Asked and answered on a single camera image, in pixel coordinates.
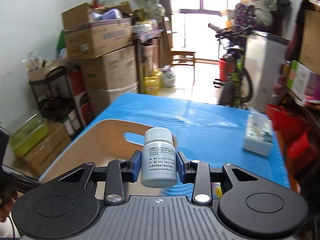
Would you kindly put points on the beige plastic storage bin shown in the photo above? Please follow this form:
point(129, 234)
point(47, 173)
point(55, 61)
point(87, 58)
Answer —
point(100, 144)

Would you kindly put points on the blue silicone table mat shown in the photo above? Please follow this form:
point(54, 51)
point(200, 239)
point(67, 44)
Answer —
point(209, 133)

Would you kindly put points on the floor cardboard box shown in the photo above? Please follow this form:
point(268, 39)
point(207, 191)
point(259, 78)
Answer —
point(48, 149)

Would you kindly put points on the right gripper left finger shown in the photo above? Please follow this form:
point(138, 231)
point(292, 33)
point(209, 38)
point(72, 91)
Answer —
point(115, 174)

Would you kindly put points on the yellow oil jug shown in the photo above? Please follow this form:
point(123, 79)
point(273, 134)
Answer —
point(151, 85)

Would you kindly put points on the tissue pack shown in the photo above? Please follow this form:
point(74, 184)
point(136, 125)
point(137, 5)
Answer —
point(258, 137)

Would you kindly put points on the white plastic bag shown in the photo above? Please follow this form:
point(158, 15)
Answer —
point(168, 77)

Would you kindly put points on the green white carton box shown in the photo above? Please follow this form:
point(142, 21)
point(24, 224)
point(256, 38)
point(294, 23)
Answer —
point(302, 81)

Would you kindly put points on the black metal shelf rack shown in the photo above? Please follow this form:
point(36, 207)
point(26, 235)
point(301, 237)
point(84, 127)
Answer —
point(56, 100)

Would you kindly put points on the green black bicycle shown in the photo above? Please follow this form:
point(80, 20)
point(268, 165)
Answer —
point(237, 88)

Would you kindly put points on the red bucket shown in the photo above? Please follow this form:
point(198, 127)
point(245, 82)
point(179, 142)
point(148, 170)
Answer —
point(222, 68)

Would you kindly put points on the large stacked cardboard box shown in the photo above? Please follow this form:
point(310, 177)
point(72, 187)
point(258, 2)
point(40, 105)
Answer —
point(109, 76)

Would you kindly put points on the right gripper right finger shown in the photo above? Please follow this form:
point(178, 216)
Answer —
point(201, 175)

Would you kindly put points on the wooden chair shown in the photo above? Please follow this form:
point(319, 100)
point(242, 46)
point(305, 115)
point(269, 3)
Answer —
point(179, 56)

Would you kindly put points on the top cardboard box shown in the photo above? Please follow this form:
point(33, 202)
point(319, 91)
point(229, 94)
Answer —
point(93, 32)

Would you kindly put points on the green plastic container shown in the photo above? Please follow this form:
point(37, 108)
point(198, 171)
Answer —
point(26, 132)

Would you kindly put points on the red paper bag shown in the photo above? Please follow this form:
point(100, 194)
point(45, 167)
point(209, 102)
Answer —
point(289, 124)

